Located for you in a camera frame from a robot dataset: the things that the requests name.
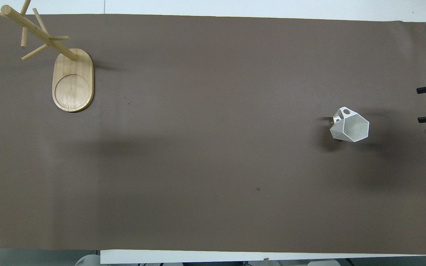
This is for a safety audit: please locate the wooden cup rack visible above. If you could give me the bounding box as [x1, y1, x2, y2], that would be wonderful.
[0, 0, 94, 113]

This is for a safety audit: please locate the white faceted cup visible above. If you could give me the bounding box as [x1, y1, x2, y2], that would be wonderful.
[329, 106, 370, 143]

